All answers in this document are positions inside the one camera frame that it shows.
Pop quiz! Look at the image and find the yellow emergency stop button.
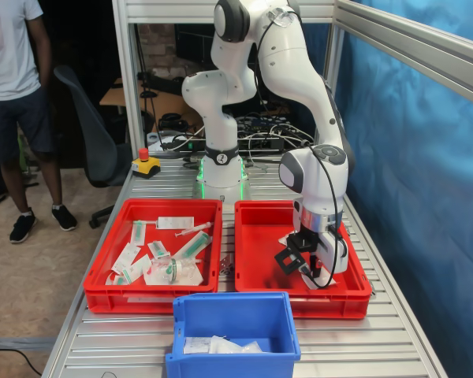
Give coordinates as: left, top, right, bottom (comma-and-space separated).
131, 148, 162, 180

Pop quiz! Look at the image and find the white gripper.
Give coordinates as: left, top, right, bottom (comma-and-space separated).
309, 230, 349, 280

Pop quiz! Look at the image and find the small green cap packet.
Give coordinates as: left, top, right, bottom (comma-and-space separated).
104, 270, 129, 287

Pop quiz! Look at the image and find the clear thin syringe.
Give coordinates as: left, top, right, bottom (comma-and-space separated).
174, 221, 214, 239

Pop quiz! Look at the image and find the metal corner bracket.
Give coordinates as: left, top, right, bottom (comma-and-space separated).
218, 254, 236, 277

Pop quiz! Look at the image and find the red box with syringes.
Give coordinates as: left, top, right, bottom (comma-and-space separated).
82, 198, 224, 315

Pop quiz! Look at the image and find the white cable bundle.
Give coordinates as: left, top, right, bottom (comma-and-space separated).
236, 113, 315, 159

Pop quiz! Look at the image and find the red box with bandages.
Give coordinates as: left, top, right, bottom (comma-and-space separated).
233, 199, 374, 320

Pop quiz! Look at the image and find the white flat rectangular packet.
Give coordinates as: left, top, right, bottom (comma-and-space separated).
155, 216, 196, 231

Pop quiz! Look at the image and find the blue curtain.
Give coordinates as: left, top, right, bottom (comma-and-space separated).
274, 0, 473, 378

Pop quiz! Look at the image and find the white labelled packet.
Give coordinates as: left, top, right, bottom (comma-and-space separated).
110, 243, 142, 276
121, 254, 153, 285

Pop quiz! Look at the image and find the wooden desk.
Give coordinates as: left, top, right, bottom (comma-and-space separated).
99, 77, 200, 135

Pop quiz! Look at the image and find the large packaged green syringe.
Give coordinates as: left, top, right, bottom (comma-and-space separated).
176, 231, 214, 261

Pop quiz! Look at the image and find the black floor cable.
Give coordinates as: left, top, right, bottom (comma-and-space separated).
0, 346, 44, 377

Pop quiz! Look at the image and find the aluminium profile frame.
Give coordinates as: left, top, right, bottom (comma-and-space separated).
110, 0, 473, 165

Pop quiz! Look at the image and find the grey metal floor bar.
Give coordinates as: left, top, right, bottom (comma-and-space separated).
0, 336, 58, 352

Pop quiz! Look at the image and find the packaged green plunger syringe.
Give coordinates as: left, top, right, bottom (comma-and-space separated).
130, 220, 147, 246

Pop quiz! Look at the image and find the small green needle packet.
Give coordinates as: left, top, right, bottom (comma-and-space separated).
147, 240, 170, 259

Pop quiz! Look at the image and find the black power strip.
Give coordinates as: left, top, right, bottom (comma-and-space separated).
172, 138, 285, 154

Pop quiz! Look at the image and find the green printed banner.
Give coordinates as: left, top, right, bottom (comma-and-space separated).
16, 132, 30, 175

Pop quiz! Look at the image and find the clear wrapped bandage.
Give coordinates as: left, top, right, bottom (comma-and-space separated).
208, 335, 263, 354

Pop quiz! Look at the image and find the white printed paper packet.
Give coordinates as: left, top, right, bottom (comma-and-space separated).
182, 336, 214, 355

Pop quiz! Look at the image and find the large clear plastic pouch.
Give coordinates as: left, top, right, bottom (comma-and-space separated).
143, 256, 204, 287

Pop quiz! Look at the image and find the dark grey office chair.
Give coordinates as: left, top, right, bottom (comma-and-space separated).
53, 65, 132, 230

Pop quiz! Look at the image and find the person in white shirt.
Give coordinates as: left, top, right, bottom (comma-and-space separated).
0, 0, 79, 245

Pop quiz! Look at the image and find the blue storage bin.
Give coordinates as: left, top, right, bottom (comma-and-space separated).
165, 291, 302, 378

